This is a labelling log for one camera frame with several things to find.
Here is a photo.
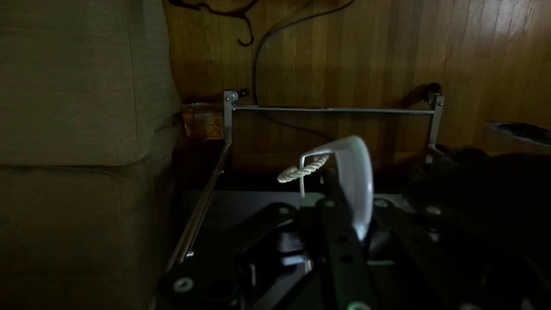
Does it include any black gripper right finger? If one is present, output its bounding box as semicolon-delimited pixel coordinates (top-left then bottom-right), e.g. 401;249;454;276
315;182;378;310

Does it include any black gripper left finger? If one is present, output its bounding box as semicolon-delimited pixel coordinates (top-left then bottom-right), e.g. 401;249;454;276
156;202;298;310

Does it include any black hanging garment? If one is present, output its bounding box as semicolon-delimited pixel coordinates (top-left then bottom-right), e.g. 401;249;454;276
404;149;551;310

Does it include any metal garment rack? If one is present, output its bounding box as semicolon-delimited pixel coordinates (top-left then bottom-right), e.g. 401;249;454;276
165;87;447;275

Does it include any brown couch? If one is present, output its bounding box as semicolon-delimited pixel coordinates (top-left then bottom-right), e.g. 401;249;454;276
0;0;180;310

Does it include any white rope cord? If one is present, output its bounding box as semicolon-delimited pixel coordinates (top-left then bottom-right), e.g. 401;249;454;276
275;152;330;185

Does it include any black floor cable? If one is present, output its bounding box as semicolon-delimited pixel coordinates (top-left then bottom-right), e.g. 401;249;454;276
165;0;358;139

